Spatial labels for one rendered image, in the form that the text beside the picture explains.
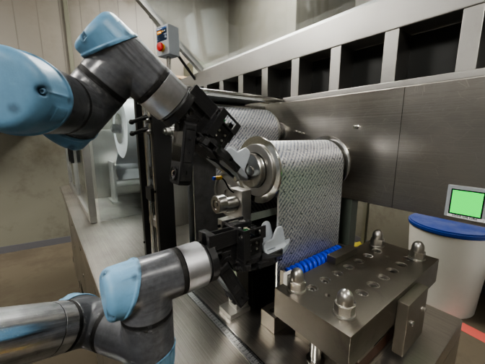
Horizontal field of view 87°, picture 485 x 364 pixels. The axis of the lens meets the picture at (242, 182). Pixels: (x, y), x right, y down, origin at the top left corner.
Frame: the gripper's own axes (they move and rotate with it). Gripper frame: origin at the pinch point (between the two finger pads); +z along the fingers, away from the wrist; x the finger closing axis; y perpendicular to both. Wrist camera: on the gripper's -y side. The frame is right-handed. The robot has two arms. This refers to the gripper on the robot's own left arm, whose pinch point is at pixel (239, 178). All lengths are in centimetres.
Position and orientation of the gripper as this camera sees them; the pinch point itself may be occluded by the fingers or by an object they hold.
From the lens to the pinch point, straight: 55.6
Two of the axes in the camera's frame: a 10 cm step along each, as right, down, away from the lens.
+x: -6.2, -1.4, 7.7
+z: 6.1, 5.4, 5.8
